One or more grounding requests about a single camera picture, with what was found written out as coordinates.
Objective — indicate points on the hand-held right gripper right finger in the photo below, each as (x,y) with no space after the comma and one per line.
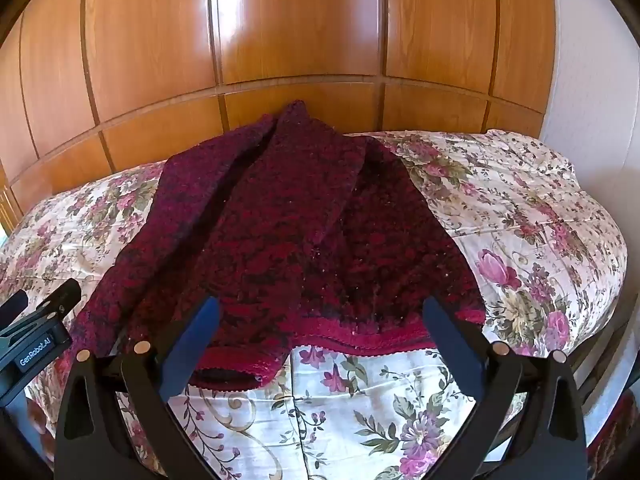
(442,332)

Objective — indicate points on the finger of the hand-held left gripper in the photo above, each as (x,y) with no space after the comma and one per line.
(60,299)
(12,307)

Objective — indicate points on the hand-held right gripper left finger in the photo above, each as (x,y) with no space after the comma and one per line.
(197,332)

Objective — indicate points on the dark red knit sweater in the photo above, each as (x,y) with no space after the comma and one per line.
(280,220)

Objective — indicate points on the floral bedspread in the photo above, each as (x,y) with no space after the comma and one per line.
(525,210)

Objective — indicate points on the red patterned rug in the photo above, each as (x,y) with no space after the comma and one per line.
(612,435)

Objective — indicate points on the wooden wardrobe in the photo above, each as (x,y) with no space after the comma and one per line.
(300,25)

